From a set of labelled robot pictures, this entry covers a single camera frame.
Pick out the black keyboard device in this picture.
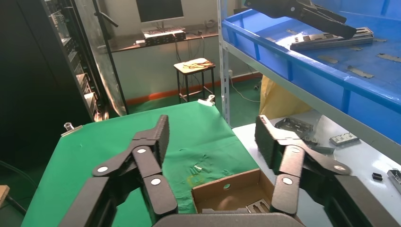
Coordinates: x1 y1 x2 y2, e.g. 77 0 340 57
142 27 187 47

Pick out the grey stamped metal plate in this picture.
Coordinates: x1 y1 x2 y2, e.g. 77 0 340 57
275 116 314 139

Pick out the grey u-shaped metal bracket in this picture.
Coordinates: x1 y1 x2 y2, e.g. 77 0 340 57
302 138 336 156

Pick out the black computer monitor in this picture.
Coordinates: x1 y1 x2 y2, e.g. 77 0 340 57
135 0 185 30

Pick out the black server rack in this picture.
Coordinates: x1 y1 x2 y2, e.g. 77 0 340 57
17 0 109 123

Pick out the white metal shelf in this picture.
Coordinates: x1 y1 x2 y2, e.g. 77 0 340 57
224 41 401 165

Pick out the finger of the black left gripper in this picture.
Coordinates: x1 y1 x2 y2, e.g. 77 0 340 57
300 0 347 24
244 0 357 39

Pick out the black stool wooden seat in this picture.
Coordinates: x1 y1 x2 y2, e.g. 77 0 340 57
173 58 217 104

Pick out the white floor cable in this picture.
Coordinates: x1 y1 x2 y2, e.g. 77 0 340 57
230 78 261 104

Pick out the silver computer io shield plate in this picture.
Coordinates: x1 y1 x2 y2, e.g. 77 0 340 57
289 26 374 44
245 199 271 214
290 33 375 52

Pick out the white perforated shelf post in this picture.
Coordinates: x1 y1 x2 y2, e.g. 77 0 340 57
217 0 232 126

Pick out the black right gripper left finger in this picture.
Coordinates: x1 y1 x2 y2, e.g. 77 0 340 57
59 114 179 227

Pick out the silver binder clip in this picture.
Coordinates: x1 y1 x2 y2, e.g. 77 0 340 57
197 95 217 107
61 122 84 138

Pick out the blue plastic tray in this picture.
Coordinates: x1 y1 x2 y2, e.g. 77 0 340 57
221 0 401 145

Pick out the black tripod stand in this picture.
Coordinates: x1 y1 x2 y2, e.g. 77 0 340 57
92 0 130 116

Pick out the small wooden block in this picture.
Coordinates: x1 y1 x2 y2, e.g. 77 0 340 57
0 184 10 208

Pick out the small silver connector shield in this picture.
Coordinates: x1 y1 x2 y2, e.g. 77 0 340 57
329 132 359 146

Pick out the yellow plastic bag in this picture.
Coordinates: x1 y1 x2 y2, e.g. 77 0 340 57
259 75 312 120

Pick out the shallow brown cardboard box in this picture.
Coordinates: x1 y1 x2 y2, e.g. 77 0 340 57
191 168 276 217

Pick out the dark wooden desk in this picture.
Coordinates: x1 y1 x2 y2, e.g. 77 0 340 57
108 23 220 54

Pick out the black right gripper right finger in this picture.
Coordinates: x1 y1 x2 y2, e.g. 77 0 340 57
254 115 401 227

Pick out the narrow grey metal bracket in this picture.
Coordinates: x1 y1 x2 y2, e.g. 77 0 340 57
387 169 401 195

